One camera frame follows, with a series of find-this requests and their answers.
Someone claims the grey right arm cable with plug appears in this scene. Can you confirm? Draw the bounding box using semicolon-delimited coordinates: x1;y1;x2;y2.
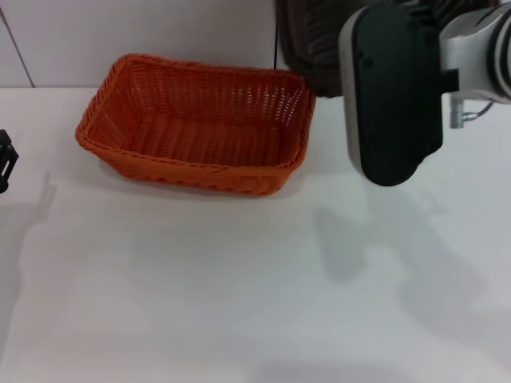
450;99;496;129

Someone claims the orange woven plastic basket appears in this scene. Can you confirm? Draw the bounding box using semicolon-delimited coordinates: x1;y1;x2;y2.
73;53;318;197

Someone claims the dark brown woven basket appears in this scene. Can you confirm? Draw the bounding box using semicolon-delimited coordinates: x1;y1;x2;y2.
275;0;500;100

